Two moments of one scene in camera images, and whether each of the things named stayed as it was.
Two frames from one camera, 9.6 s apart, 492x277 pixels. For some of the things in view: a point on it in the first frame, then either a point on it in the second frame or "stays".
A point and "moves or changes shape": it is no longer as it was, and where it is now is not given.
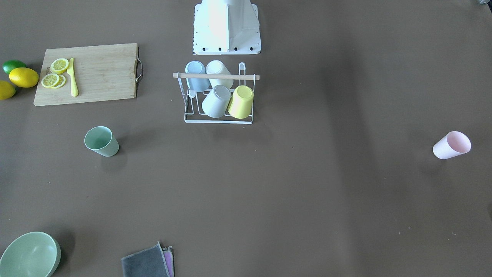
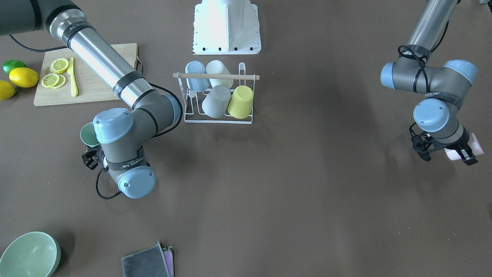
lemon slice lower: x=50 y=80 stays
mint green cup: x=100 y=139 moves or changes shape
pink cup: x=453 y=144 moves or changes shape
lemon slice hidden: x=62 y=82 stays
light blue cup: x=198 y=85 stays
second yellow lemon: x=7 y=90 stays
